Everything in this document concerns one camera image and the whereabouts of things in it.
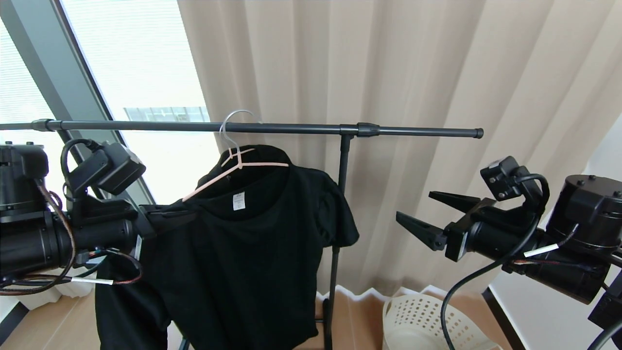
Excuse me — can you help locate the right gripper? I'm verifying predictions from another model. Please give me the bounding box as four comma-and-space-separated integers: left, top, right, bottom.
395, 191, 546, 264

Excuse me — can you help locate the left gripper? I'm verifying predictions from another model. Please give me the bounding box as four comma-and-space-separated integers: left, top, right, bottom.
0, 206, 157, 279

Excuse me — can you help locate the black garment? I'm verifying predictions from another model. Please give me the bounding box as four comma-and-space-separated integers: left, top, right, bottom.
95, 163, 361, 350
207, 144, 293, 168

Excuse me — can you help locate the pink clothes hanger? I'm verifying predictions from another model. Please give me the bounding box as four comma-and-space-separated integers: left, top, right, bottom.
219, 122, 256, 168
182, 110, 291, 202

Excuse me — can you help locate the black clothes rack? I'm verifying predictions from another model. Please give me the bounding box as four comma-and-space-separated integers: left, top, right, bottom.
0, 119, 484, 350

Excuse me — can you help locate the white laundry basket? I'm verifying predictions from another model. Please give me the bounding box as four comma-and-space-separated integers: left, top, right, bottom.
382, 293, 502, 350

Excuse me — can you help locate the white curtain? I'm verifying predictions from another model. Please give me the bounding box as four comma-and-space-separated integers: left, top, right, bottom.
19, 280, 96, 312

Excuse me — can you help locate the beige curtain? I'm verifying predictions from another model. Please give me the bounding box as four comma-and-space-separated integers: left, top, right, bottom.
177, 0, 622, 299

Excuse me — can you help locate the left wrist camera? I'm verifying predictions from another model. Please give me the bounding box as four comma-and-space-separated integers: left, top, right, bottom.
61, 141, 146, 229

